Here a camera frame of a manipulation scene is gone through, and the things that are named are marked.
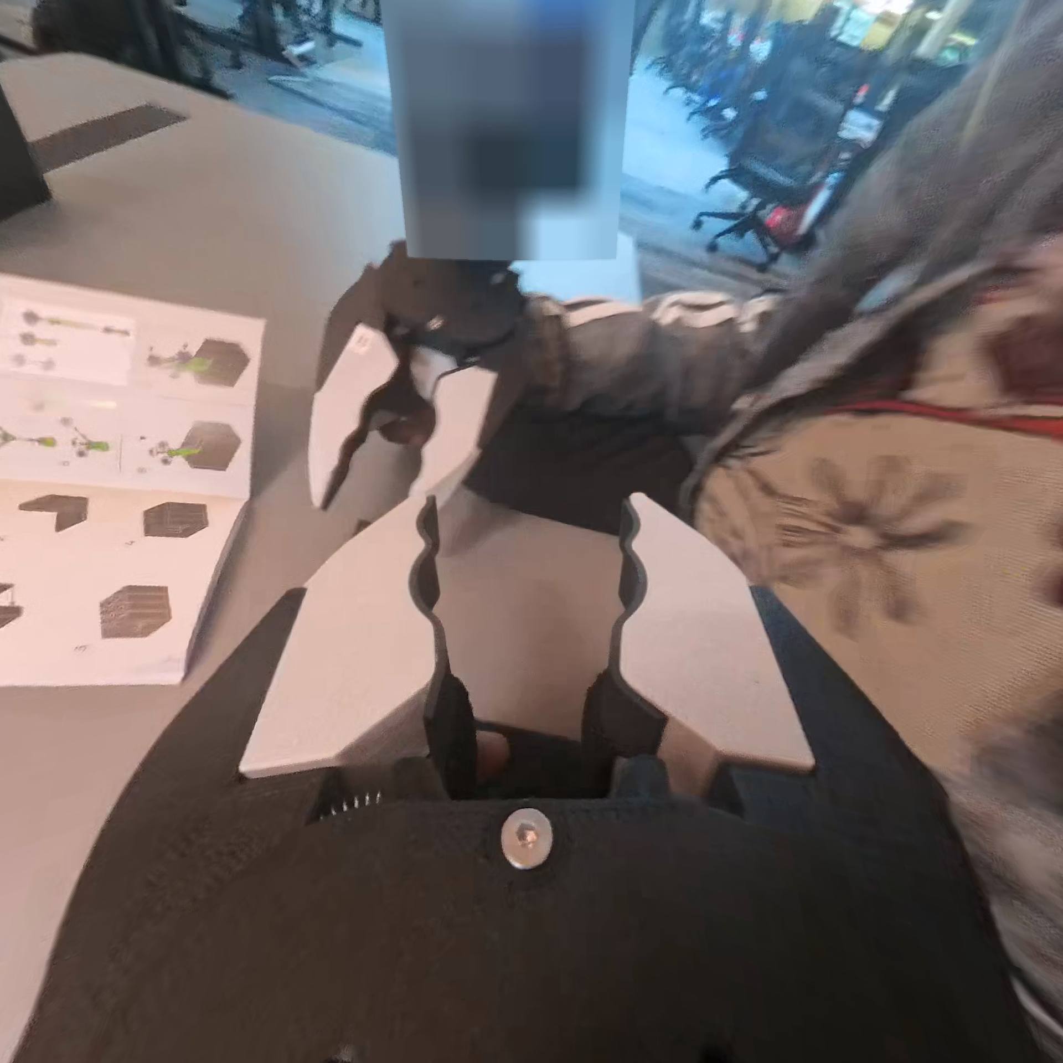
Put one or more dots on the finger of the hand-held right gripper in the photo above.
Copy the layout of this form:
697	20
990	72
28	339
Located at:
340	407
461	423

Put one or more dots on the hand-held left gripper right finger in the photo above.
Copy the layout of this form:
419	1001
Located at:
714	664

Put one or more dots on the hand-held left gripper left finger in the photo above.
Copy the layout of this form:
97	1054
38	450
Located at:
349	664

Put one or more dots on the white lego instruction booklet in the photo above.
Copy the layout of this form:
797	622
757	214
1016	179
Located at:
58	648

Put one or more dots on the person's right hand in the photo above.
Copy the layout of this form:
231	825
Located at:
407	428

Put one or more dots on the floral print shirt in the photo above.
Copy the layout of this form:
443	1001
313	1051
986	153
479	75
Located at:
872	540

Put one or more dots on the black office chair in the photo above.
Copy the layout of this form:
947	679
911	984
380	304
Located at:
764	191

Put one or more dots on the black desk frames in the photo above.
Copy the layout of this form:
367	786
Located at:
166	33

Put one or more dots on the black divider panel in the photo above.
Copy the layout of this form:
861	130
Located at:
16	166

